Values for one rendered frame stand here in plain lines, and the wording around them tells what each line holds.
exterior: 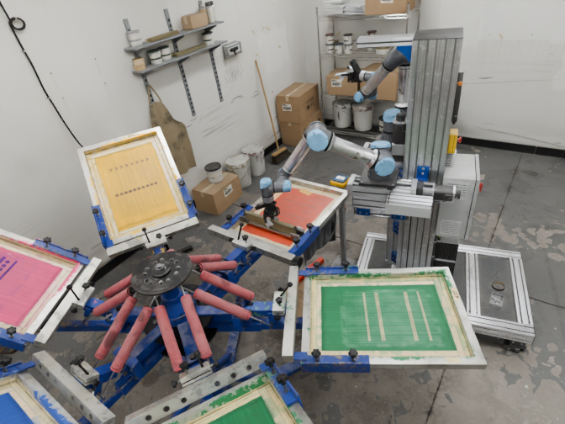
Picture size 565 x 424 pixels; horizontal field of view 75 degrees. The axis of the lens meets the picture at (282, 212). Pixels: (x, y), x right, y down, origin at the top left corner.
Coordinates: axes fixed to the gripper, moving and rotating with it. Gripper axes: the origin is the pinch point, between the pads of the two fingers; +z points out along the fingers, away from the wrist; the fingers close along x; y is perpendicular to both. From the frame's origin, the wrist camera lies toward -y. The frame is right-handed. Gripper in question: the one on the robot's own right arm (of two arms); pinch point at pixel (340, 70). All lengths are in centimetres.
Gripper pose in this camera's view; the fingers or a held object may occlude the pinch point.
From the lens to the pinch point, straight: 315.5
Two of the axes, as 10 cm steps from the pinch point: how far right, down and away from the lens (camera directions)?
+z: -6.8, -3.5, 6.4
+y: 2.2, 7.4, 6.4
